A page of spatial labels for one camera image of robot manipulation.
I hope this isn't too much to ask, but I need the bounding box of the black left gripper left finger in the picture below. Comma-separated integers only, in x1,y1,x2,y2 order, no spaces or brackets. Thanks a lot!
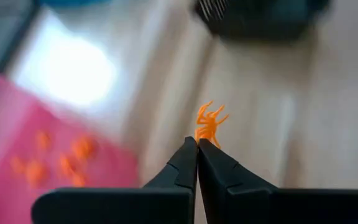
143,136,199,224

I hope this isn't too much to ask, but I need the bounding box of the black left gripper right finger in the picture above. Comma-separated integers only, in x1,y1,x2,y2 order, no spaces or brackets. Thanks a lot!
198,138,278,224

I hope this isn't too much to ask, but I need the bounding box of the orange plastic spider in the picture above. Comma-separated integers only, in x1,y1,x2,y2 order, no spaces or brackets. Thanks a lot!
25,160,48,188
71,135,98,161
35,130,53,152
194,100,230,150
57,153,75,177

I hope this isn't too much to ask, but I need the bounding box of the black slotted plastic basket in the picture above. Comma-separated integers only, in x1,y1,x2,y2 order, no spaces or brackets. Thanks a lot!
193,0,331,42

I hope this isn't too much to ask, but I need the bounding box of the pink plastic bin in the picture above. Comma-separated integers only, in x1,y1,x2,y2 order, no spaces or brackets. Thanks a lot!
0,68,140,224

